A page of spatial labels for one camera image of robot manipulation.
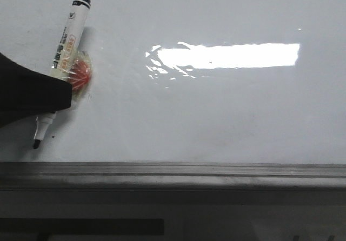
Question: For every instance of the white whiteboard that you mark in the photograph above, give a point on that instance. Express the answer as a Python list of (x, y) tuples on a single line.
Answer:
[(220, 81)]

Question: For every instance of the black white whiteboard marker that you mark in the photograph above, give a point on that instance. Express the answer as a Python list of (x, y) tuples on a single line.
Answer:
[(68, 46)]

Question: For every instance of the grey aluminium whiteboard tray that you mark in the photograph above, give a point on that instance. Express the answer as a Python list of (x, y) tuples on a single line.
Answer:
[(169, 176)]

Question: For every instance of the red round magnet with tape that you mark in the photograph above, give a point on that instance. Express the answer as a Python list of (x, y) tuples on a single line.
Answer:
[(80, 75)]

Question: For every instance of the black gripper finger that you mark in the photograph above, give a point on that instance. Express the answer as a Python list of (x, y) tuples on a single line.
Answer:
[(26, 93)]

